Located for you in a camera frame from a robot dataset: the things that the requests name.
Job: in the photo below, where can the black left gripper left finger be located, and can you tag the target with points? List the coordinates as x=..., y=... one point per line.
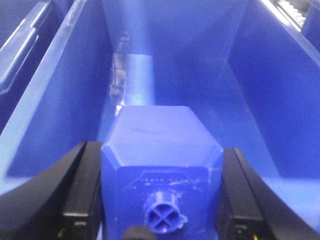
x=61, y=203

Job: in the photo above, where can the blue target bin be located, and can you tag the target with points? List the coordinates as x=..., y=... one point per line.
x=248, y=69

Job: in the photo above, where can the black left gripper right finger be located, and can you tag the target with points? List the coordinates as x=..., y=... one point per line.
x=249, y=209

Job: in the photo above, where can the blue bottle-shaped part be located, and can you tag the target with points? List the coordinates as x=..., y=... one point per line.
x=160, y=168

